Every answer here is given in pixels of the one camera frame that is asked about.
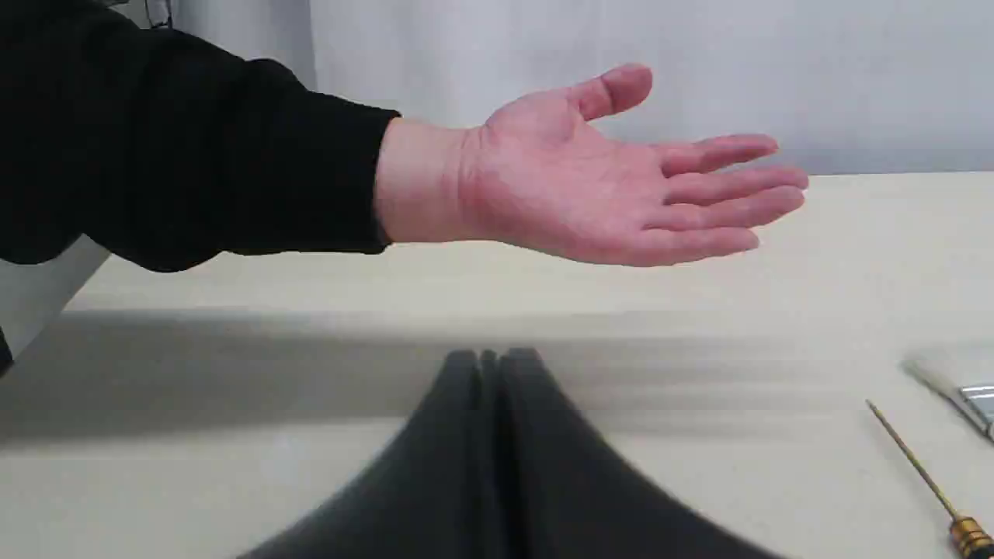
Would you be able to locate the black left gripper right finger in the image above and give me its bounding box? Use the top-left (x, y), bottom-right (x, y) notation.
top-left (498, 348), bottom-right (770, 558)

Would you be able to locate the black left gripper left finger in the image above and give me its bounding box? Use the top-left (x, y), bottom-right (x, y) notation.
top-left (246, 350), bottom-right (498, 558)

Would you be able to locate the wooden handled paint brush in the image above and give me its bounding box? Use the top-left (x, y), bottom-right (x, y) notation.
top-left (902, 353), bottom-right (993, 441)

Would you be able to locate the black sleeved forearm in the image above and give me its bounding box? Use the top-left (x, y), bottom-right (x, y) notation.
top-left (1, 1), bottom-right (398, 273)

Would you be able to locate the open bare human hand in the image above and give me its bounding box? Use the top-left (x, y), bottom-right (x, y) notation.
top-left (375, 64), bottom-right (808, 268)

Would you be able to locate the gold black precision screwdriver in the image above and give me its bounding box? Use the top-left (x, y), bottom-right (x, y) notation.
top-left (865, 399), bottom-right (993, 558)

